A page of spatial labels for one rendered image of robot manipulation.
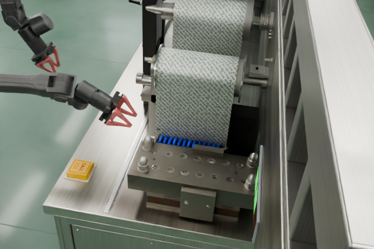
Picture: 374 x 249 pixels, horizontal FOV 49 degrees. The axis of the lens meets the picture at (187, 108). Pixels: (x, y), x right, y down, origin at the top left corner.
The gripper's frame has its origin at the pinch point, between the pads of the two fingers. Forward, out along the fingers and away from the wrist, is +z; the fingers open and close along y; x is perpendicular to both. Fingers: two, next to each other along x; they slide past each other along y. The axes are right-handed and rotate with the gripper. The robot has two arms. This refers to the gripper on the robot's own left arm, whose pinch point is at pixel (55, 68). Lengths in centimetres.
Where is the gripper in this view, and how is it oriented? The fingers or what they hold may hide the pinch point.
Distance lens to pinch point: 171.3
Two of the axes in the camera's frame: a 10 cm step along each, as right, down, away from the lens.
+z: 4.5, 7.3, 5.2
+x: -9.0, 3.6, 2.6
